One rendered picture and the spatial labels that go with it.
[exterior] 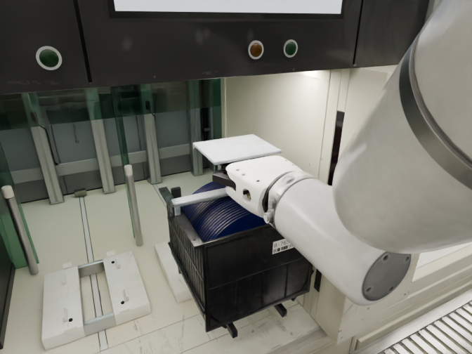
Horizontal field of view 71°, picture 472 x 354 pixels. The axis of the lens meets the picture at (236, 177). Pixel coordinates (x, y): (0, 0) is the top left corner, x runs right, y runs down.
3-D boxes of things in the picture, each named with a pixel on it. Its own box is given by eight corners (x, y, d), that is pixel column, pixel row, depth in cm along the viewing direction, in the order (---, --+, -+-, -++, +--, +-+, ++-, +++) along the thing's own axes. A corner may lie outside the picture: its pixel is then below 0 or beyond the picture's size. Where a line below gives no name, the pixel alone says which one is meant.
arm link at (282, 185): (269, 246, 41) (257, 233, 44) (324, 228, 45) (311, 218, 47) (272, 186, 38) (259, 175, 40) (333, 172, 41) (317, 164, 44)
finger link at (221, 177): (208, 189, 47) (215, 173, 52) (262, 192, 46) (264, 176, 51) (208, 182, 47) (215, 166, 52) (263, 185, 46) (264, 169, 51)
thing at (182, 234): (198, 353, 55) (187, 185, 42) (166, 277, 72) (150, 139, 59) (314, 305, 65) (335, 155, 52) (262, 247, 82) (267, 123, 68)
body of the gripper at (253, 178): (257, 235, 42) (222, 197, 52) (320, 217, 47) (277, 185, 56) (259, 182, 39) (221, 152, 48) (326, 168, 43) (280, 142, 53)
